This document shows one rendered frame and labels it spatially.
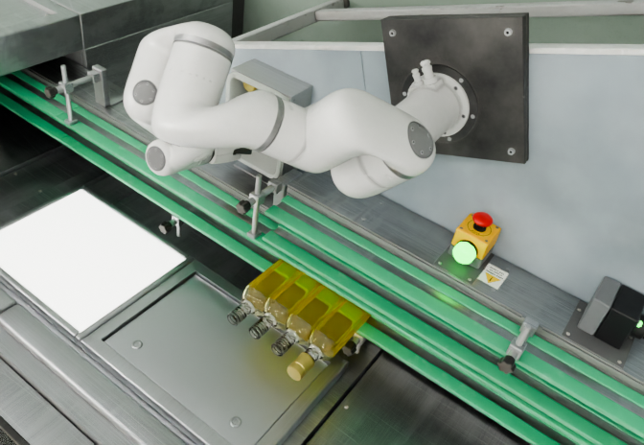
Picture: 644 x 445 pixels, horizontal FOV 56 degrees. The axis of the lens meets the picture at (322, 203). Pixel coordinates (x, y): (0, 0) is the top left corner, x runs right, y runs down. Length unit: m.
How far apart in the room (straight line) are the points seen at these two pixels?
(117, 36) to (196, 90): 1.22
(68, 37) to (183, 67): 1.11
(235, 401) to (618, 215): 0.81
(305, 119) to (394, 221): 0.51
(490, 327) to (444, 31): 0.54
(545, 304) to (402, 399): 0.38
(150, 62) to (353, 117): 0.32
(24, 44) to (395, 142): 1.24
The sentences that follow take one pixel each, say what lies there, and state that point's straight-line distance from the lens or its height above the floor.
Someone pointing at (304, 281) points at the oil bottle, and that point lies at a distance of 1.32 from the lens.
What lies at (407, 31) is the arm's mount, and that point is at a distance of 1.17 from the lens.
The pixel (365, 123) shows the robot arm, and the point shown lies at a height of 1.13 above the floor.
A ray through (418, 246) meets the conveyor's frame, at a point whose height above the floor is 0.85.
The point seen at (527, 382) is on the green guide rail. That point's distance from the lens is 1.25.
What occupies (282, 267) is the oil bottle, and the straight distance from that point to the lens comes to 1.35.
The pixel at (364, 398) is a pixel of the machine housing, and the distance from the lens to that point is 1.39.
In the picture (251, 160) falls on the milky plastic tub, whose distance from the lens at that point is 1.48.
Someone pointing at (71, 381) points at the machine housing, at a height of 1.39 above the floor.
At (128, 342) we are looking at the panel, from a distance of 1.41.
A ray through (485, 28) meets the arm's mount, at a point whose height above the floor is 0.78.
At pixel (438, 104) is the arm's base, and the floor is 0.85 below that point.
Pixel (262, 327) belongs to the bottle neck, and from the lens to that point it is 1.25.
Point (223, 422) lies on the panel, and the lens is 1.29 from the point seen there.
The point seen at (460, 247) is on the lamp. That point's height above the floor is 0.85.
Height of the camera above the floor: 1.78
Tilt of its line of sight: 43 degrees down
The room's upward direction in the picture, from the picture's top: 128 degrees counter-clockwise
